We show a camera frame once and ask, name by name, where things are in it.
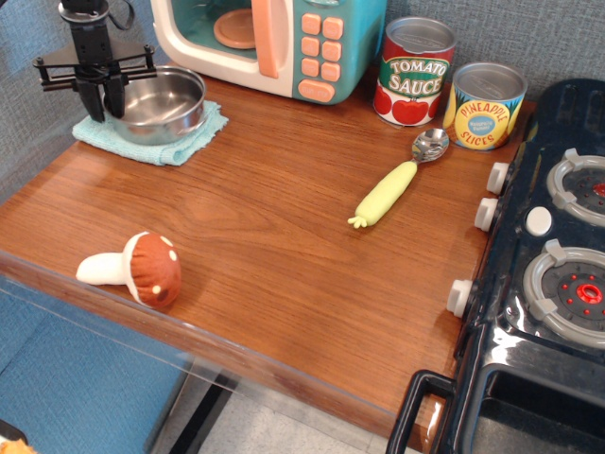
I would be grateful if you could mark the dark blue toy stove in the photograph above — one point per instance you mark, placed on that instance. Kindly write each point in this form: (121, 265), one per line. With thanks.
(530, 353)

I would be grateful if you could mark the clear acrylic table guard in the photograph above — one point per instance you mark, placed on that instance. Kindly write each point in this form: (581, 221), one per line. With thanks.
(75, 382)

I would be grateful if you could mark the light blue towel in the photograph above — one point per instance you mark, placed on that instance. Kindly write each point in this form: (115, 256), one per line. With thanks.
(105, 136)

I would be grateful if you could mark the plush brown mushroom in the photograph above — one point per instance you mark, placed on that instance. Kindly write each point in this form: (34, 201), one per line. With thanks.
(149, 266)

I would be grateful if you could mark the tomato sauce can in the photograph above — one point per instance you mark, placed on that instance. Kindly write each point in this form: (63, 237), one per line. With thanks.
(416, 59)

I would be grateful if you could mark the orange object bottom left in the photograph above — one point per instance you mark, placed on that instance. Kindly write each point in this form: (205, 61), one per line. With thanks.
(16, 447)

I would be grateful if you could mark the toy microwave teal and cream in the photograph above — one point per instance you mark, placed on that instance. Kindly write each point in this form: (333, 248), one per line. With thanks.
(315, 51)

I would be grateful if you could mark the spoon with yellow handle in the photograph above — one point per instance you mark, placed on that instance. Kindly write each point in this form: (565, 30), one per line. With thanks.
(428, 146)

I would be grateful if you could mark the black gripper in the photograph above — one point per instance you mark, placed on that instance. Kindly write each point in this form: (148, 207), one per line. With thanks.
(95, 59)

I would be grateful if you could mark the pineapple slices can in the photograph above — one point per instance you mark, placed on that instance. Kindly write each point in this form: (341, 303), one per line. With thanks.
(484, 102)

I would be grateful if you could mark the small steel pot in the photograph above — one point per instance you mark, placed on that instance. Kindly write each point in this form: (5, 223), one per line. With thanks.
(163, 109)

